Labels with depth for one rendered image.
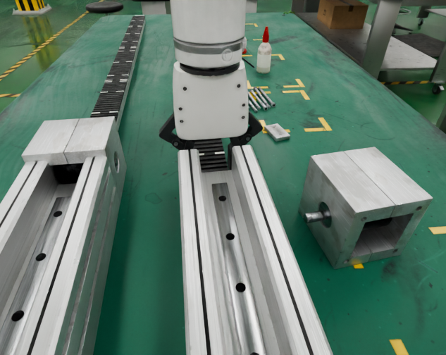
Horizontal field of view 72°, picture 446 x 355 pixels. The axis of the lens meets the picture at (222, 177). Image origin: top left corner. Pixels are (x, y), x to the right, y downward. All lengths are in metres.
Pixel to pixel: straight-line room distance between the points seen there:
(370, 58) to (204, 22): 2.52
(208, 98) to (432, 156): 0.42
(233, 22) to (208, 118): 0.12
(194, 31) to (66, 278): 0.27
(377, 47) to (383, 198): 2.50
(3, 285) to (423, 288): 0.43
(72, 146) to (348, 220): 0.34
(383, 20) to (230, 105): 2.42
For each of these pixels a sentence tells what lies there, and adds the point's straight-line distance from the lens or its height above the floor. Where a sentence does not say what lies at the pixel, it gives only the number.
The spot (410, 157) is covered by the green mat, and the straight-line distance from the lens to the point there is 0.63.
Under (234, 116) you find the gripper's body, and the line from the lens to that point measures 0.41.
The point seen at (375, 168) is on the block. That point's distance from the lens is 0.39.
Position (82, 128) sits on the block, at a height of 0.87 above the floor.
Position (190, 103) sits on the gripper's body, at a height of 0.92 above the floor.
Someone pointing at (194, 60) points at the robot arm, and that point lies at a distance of 0.37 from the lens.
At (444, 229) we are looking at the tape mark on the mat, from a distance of 0.51.
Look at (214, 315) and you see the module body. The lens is 0.25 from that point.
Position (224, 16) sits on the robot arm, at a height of 1.02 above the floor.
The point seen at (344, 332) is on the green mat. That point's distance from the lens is 0.36.
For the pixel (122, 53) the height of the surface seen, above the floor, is 0.81.
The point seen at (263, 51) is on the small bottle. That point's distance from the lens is 0.89.
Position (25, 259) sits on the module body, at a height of 0.82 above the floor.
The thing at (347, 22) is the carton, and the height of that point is 0.29.
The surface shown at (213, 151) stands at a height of 0.80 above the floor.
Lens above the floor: 1.09
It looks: 39 degrees down
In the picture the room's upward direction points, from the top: straight up
